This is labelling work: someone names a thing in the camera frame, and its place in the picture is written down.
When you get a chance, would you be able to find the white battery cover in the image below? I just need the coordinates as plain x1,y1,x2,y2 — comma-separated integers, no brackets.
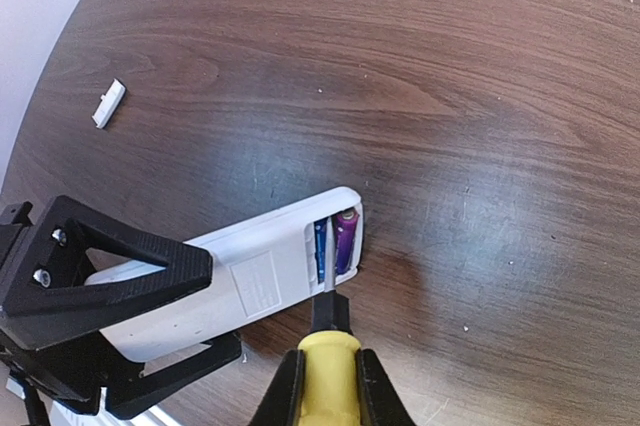
92,78,126,129

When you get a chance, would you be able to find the white remote control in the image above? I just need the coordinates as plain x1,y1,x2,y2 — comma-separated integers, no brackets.
101,187,364,363

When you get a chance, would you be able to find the blue AAA battery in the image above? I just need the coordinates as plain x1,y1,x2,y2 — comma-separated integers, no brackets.
314,218,330,283

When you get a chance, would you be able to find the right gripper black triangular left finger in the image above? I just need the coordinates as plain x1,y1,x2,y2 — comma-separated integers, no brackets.
248,349,305,426

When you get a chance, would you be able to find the yellow handled screwdriver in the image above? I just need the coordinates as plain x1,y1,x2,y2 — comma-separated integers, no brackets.
298,229,361,425

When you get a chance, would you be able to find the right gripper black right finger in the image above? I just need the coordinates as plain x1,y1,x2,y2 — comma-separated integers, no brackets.
356,349,416,426

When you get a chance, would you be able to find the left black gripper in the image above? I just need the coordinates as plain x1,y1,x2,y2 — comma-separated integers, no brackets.
1,196,242,420

